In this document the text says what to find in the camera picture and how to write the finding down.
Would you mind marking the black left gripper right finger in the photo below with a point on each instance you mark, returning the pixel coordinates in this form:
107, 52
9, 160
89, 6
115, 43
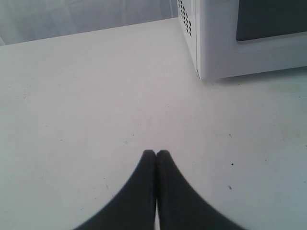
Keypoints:
179, 206

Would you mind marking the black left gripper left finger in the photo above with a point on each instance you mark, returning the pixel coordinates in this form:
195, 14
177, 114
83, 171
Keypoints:
134, 206

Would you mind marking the white microwave oven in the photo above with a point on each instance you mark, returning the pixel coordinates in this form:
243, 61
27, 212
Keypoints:
241, 37

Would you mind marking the white microwave oven body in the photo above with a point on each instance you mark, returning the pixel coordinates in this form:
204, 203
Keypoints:
187, 17

